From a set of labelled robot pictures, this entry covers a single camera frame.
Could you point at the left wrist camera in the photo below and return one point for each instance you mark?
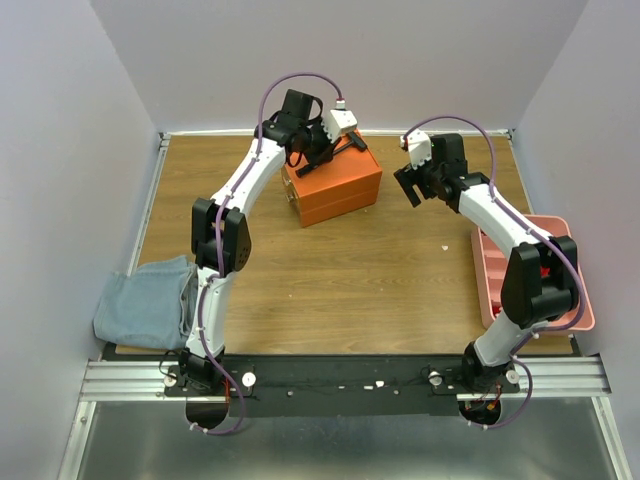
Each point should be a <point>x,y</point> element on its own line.
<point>338,121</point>

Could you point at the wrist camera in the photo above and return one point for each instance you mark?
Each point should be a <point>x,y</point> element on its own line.
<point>418,146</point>
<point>338,121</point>

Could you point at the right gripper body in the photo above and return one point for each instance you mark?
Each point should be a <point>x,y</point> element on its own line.
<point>417,175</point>

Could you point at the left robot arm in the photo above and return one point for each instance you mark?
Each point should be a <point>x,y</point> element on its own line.
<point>220,237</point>

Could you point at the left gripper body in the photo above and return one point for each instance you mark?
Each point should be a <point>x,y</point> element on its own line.
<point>321,144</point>

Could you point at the black rubber mallet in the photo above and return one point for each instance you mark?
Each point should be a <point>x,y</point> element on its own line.
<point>353,141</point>

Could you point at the orange drawer cabinet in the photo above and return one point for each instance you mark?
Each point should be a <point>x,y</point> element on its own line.
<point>349,182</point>

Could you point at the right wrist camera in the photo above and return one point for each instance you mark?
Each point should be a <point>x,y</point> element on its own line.
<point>418,146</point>

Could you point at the aluminium rail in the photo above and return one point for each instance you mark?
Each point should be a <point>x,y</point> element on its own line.
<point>543,377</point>

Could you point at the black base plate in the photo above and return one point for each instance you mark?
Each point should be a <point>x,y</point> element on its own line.
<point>338,386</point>

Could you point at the blue cloth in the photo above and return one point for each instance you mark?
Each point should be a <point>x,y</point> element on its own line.
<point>151,308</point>

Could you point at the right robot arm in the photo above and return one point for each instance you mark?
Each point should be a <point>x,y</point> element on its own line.
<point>542,281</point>

